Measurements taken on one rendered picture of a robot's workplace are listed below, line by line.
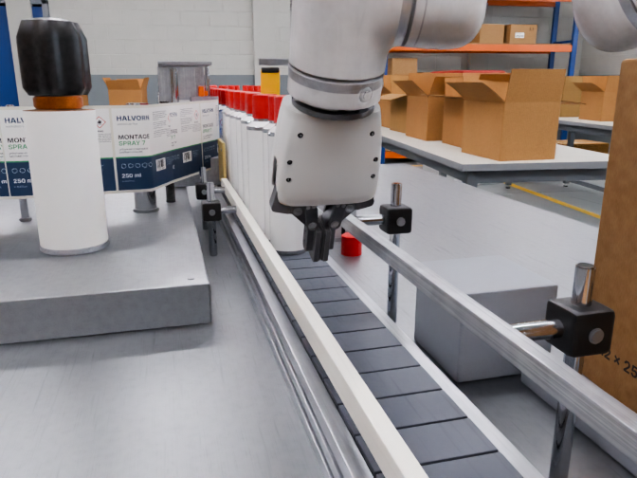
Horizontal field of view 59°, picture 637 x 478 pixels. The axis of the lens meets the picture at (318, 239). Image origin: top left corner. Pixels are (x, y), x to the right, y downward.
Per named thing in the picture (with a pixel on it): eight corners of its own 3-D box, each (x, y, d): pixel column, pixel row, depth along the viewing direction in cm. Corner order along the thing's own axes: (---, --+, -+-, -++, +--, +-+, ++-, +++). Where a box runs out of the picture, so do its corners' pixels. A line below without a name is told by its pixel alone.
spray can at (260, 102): (245, 230, 88) (240, 94, 83) (275, 227, 91) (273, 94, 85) (257, 238, 84) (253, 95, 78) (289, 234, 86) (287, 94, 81)
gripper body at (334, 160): (374, 74, 55) (359, 176, 61) (270, 74, 52) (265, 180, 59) (402, 104, 49) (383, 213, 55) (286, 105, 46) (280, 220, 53)
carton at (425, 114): (389, 136, 354) (391, 72, 344) (456, 134, 363) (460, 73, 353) (413, 142, 312) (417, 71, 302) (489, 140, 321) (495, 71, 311)
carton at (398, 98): (369, 129, 398) (371, 74, 388) (427, 128, 408) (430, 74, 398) (392, 135, 355) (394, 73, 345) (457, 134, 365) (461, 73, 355)
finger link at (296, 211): (318, 193, 59) (312, 246, 62) (287, 194, 58) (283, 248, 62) (325, 209, 56) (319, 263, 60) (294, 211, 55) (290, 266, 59)
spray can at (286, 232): (267, 246, 80) (263, 96, 75) (304, 244, 81) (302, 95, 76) (272, 256, 75) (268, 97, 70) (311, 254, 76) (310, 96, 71)
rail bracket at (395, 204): (340, 321, 67) (342, 183, 63) (398, 315, 69) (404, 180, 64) (349, 333, 64) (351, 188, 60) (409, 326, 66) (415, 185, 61)
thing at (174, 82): (164, 176, 136) (155, 64, 129) (219, 174, 139) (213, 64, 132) (164, 187, 123) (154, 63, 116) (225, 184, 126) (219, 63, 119)
